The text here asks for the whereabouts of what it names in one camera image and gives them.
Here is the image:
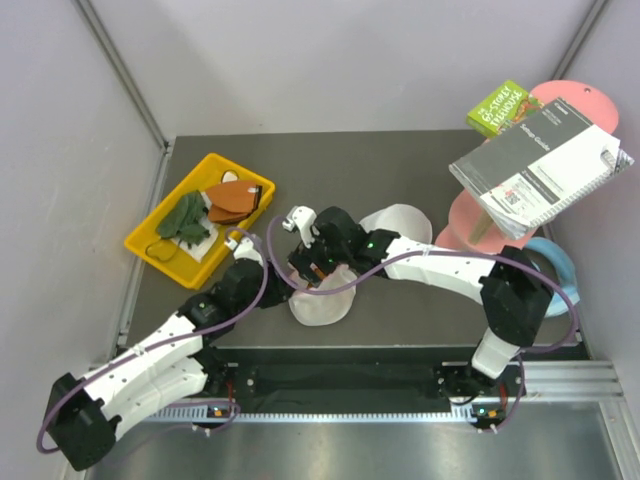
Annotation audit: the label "pink-zippered round laundry bag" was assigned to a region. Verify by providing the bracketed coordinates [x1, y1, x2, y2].
[288, 265, 356, 327]

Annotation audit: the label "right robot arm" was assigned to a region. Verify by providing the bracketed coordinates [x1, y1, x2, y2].
[289, 204, 523, 396]

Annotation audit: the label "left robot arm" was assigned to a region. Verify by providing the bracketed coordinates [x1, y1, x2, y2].
[40, 259, 294, 472]

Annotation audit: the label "white mesh laundry bag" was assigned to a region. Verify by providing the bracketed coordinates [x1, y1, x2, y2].
[359, 204, 433, 244]

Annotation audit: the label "green bra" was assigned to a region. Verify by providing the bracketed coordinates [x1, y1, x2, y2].
[145, 190, 211, 263]

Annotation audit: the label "orange bra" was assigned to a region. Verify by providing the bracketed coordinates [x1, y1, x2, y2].
[205, 180, 262, 225]

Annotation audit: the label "yellow plastic tray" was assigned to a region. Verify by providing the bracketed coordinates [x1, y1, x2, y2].
[125, 153, 276, 290]

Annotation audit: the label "pink tiered stand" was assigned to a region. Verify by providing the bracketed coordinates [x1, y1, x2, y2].
[434, 80, 619, 253]

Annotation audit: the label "green treehouse book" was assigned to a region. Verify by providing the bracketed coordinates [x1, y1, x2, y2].
[466, 80, 544, 139]

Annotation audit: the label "grey setup guide booklet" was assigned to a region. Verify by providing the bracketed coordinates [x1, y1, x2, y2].
[449, 97, 635, 240]

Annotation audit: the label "blue headphones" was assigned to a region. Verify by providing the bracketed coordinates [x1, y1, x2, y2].
[525, 237, 581, 318]

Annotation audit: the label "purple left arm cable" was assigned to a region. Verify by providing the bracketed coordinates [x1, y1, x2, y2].
[36, 227, 274, 455]

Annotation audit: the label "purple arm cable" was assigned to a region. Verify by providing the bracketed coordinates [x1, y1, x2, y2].
[266, 214, 580, 351]
[36, 227, 274, 455]

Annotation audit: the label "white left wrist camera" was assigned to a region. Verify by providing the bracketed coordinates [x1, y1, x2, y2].
[224, 237, 264, 266]

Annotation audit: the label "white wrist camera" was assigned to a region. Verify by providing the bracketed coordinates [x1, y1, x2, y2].
[282, 206, 317, 248]
[224, 237, 264, 266]

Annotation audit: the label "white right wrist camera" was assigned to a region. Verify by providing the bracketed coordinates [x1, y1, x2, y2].
[282, 206, 317, 248]

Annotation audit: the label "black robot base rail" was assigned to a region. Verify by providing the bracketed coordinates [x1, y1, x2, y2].
[205, 347, 520, 414]

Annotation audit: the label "grey slotted cable duct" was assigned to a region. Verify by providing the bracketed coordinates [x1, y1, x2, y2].
[144, 402, 506, 425]

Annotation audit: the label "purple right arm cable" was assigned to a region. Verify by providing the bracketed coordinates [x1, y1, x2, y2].
[266, 214, 580, 351]

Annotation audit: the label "grey aluminium corner post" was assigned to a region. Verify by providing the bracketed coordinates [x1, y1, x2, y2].
[74, 0, 174, 154]

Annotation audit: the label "right aluminium corner post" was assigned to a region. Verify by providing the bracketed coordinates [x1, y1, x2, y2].
[550, 0, 611, 81]

